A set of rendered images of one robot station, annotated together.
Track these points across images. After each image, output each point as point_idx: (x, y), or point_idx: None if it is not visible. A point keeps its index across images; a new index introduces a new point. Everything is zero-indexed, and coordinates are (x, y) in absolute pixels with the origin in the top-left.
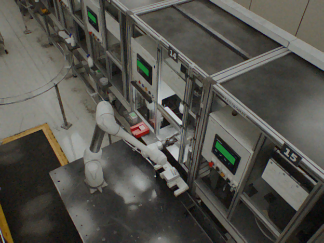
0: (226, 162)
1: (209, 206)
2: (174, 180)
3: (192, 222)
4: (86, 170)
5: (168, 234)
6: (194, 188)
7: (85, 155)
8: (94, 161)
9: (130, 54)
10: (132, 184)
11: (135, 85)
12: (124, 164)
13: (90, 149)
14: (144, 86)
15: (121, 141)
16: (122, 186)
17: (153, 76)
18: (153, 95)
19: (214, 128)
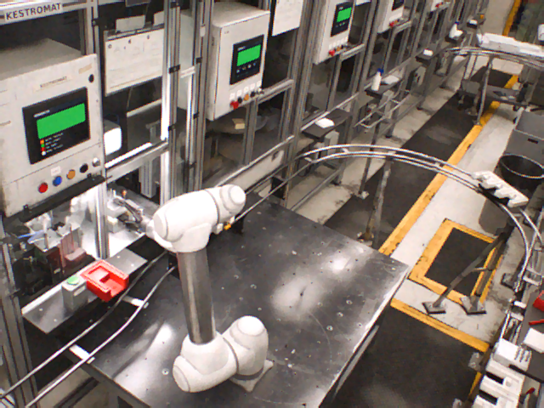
0: (251, 67)
1: None
2: None
3: (247, 224)
4: (262, 336)
5: (282, 245)
6: None
7: (222, 358)
8: (226, 337)
9: None
10: (217, 308)
11: (42, 208)
12: (173, 335)
13: (213, 336)
14: (63, 175)
15: (102, 362)
16: (229, 321)
17: (91, 109)
18: (97, 157)
19: (229, 40)
